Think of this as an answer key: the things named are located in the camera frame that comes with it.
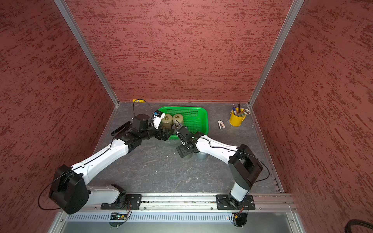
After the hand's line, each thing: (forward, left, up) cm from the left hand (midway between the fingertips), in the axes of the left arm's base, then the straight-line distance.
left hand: (167, 130), depth 81 cm
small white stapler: (+15, -36, -16) cm, 42 cm away
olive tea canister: (+8, +3, -8) cm, 12 cm away
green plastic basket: (+23, -17, -18) cm, 34 cm away
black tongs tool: (+12, +36, -16) cm, 42 cm away
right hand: (-7, -11, -13) cm, 19 cm away
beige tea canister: (+17, -5, -10) cm, 20 cm away
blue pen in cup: (+23, -45, -8) cm, 51 cm away
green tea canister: (-13, -12, -6) cm, 19 cm away
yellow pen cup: (+18, -47, -14) cm, 52 cm away
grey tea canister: (+9, -4, -10) cm, 14 cm away
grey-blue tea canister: (-8, -21, -17) cm, 28 cm away
